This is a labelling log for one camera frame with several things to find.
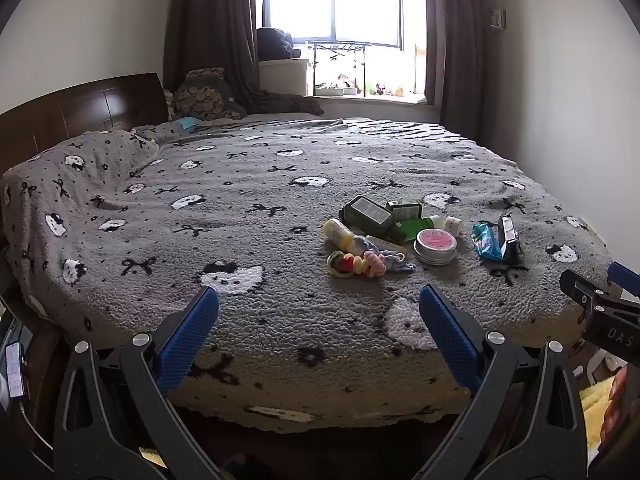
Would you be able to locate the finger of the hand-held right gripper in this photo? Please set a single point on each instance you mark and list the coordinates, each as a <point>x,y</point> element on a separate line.
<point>625,276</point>
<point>582,287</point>

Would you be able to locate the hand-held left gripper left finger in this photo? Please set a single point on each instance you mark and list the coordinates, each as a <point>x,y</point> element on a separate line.
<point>190,340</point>

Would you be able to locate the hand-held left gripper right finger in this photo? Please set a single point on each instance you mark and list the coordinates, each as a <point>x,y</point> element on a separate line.
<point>450,340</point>

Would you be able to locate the small white roll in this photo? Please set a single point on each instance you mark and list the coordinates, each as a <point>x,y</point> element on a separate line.
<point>452,225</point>

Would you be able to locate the white and yellow lip balm tube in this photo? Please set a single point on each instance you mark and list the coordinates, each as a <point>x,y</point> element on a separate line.
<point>340,234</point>

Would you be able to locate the person's right hand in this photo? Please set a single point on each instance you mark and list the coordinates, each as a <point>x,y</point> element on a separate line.
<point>622,400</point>

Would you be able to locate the yellow fluffy blanket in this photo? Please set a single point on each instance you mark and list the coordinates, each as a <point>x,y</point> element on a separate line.
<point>595,405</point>

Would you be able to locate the black box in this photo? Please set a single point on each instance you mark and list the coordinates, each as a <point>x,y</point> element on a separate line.
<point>510,240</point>

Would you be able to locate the round tin with pink label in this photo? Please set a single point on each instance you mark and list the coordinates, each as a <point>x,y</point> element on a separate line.
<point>436,242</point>

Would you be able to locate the grey printed blanket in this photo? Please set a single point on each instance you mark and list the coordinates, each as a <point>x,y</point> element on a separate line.
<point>250,260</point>

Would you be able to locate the blue packet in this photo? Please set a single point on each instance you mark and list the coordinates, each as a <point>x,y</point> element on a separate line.
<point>486,242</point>

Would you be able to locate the thin white tube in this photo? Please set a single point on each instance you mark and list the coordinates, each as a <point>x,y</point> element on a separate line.
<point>385,245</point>

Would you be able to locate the green tube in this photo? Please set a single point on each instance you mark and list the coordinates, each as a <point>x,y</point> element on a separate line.
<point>415,226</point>

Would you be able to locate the small green box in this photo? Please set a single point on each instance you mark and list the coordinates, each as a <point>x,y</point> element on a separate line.
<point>406,208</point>

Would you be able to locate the phone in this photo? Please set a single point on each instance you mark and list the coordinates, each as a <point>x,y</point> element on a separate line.
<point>14,370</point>

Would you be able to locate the small blue cloth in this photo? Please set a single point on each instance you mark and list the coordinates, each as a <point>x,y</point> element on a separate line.
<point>188,123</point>

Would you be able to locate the patterned dark cushion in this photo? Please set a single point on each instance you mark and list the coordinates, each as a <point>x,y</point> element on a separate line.
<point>234,102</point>

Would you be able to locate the wooden headboard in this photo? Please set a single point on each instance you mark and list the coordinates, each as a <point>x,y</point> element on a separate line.
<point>75,115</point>

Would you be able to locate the dark grey throw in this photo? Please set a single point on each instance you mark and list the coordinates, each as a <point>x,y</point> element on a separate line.
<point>290,104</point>

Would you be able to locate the row of small figurines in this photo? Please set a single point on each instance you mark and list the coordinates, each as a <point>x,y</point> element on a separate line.
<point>350,87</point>

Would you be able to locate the white storage box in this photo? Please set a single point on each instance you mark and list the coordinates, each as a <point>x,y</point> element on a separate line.
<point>282,76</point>

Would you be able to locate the brown curtain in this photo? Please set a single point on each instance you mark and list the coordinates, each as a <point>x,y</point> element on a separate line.
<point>215,25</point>
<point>457,35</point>

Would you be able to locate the dark cloth bundle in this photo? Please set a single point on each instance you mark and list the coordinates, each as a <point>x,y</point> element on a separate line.
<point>275,42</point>

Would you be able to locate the window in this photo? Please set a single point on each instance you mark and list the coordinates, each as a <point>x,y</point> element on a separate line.
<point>345,0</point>

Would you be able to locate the wall switch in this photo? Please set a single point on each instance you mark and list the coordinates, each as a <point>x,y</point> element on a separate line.
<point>498,18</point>

